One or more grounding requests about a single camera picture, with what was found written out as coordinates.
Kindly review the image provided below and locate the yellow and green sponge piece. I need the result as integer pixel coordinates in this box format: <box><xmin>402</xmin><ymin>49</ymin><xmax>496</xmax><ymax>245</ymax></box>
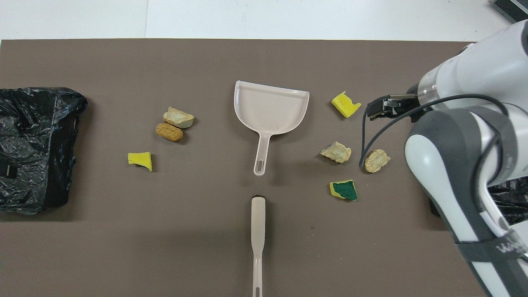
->
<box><xmin>329</xmin><ymin>179</ymin><xmax>358</xmax><ymax>201</ymax></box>

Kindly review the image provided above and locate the notched yellow sponge piece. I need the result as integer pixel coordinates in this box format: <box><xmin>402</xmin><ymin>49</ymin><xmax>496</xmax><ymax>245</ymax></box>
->
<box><xmin>331</xmin><ymin>91</ymin><xmax>362</xmax><ymax>119</ymax></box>

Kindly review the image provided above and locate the grey ribbed device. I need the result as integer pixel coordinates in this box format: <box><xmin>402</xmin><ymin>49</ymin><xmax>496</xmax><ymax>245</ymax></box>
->
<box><xmin>490</xmin><ymin>0</ymin><xmax>528</xmax><ymax>24</ymax></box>

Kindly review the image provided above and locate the brown table mat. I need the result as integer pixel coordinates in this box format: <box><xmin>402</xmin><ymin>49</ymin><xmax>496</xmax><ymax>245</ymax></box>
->
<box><xmin>0</xmin><ymin>38</ymin><xmax>487</xmax><ymax>297</ymax></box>

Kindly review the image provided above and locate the beige brush with black bristles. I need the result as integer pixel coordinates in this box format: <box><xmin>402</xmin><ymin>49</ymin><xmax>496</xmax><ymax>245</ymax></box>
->
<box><xmin>251</xmin><ymin>196</ymin><xmax>266</xmax><ymax>297</ymax></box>

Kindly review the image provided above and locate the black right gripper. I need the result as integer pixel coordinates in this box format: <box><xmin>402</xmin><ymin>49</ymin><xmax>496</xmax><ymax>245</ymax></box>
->
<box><xmin>367</xmin><ymin>94</ymin><xmax>419</xmax><ymax>121</ymax></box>

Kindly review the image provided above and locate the bin with black bag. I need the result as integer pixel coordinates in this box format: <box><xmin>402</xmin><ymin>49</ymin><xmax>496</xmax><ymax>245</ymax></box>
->
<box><xmin>429</xmin><ymin>177</ymin><xmax>528</xmax><ymax>226</ymax></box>
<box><xmin>0</xmin><ymin>87</ymin><xmax>88</xmax><ymax>215</ymax></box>

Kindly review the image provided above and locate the beige sponge chunk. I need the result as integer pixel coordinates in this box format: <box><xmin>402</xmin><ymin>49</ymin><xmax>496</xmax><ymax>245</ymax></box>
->
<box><xmin>320</xmin><ymin>141</ymin><xmax>352</xmax><ymax>164</ymax></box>
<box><xmin>364</xmin><ymin>149</ymin><xmax>391</xmax><ymax>174</ymax></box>
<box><xmin>162</xmin><ymin>106</ymin><xmax>195</xmax><ymax>129</ymax></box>

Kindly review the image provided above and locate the beige plastic dustpan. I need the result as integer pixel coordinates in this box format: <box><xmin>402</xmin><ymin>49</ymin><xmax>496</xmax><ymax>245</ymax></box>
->
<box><xmin>233</xmin><ymin>80</ymin><xmax>310</xmax><ymax>177</ymax></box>

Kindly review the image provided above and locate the yellow sponge wedge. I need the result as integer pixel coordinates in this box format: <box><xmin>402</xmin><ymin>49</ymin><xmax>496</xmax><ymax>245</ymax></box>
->
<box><xmin>127</xmin><ymin>152</ymin><xmax>153</xmax><ymax>172</ymax></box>

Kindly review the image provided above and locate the brown oval sponge piece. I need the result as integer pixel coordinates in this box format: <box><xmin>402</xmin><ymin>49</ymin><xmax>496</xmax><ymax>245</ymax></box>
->
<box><xmin>155</xmin><ymin>123</ymin><xmax>184</xmax><ymax>142</ymax></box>

